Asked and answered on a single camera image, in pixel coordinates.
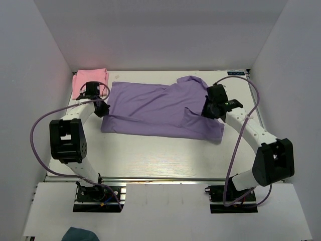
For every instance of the purple t shirt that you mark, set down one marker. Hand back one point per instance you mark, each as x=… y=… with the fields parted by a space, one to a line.
x=172 y=111

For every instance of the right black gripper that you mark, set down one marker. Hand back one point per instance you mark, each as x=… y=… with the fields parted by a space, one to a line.
x=205 y=112

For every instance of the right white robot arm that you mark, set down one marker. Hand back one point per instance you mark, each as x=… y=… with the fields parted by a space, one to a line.
x=274 y=159

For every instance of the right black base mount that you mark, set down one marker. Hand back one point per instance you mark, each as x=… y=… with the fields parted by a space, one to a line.
x=237 y=201

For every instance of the blue table label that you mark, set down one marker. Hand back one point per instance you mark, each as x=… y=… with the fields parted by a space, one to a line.
x=236 y=73

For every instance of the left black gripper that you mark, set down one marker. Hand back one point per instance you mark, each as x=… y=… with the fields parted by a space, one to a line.
x=104 y=111

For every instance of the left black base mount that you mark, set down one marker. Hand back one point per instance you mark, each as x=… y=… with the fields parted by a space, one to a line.
x=97 y=199

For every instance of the pink t shirt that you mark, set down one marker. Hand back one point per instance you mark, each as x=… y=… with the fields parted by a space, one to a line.
x=84 y=76

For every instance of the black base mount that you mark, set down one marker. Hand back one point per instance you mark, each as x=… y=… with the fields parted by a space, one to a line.
x=237 y=201
x=97 y=199

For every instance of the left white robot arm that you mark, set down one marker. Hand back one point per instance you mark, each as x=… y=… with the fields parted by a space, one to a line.
x=67 y=138

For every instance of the dark teal cloth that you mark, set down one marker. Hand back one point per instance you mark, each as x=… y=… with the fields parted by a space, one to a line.
x=79 y=234

